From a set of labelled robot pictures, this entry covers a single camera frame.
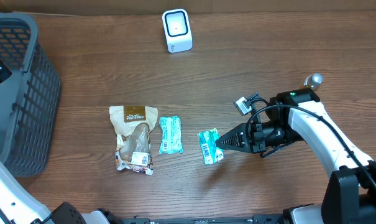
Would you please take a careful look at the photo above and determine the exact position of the small teal white box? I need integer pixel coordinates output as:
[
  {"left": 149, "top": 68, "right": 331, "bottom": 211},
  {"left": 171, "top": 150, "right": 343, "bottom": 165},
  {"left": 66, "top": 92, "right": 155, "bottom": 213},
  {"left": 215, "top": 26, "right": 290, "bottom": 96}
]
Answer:
[{"left": 198, "top": 128, "right": 224, "bottom": 165}]

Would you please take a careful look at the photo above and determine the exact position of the teal white pouch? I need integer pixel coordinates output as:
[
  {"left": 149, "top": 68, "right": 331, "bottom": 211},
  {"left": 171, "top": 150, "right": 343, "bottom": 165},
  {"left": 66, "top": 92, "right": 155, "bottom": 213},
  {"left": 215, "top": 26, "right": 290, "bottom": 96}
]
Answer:
[{"left": 159, "top": 116, "right": 183, "bottom": 154}]

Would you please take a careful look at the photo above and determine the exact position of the yellow dish soap bottle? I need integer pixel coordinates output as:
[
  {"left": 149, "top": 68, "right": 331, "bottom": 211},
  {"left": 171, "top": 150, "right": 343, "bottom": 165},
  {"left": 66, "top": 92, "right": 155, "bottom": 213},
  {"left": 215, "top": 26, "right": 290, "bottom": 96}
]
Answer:
[{"left": 300, "top": 73, "right": 323, "bottom": 91}]

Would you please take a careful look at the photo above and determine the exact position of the brown snack packet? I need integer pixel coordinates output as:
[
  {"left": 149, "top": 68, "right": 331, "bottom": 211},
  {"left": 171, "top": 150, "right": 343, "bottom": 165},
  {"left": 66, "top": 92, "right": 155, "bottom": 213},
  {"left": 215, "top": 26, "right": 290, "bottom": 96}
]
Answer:
[{"left": 109, "top": 106, "right": 158, "bottom": 175}]

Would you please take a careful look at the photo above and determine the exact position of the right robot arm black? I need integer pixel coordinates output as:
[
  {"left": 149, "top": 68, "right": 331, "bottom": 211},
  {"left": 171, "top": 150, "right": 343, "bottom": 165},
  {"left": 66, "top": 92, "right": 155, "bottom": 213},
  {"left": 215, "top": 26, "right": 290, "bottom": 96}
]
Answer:
[{"left": 215, "top": 88, "right": 376, "bottom": 223}]

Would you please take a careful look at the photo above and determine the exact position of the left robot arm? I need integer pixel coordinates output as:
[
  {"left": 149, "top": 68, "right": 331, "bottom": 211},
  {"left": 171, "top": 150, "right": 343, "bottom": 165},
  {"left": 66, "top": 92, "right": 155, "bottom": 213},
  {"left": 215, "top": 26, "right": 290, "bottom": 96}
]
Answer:
[{"left": 0, "top": 60, "right": 110, "bottom": 224}]

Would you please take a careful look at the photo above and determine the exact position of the white barcode scanner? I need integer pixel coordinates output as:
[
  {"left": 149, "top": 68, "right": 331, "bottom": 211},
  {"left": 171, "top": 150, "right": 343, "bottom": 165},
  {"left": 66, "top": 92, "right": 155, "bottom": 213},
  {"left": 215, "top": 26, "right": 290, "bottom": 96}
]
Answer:
[{"left": 162, "top": 8, "right": 193, "bottom": 54}]

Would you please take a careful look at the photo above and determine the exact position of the grey plastic shopping basket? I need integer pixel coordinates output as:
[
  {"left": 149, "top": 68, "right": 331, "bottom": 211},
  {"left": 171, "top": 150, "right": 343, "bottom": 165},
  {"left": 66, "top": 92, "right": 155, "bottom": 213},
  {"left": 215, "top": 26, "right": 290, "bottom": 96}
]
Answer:
[{"left": 0, "top": 13, "right": 62, "bottom": 177}]

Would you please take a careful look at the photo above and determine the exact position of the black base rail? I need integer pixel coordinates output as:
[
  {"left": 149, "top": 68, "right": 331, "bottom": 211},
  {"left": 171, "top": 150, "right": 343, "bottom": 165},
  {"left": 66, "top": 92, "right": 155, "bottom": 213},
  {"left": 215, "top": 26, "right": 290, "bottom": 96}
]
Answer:
[{"left": 119, "top": 214, "right": 291, "bottom": 224}]

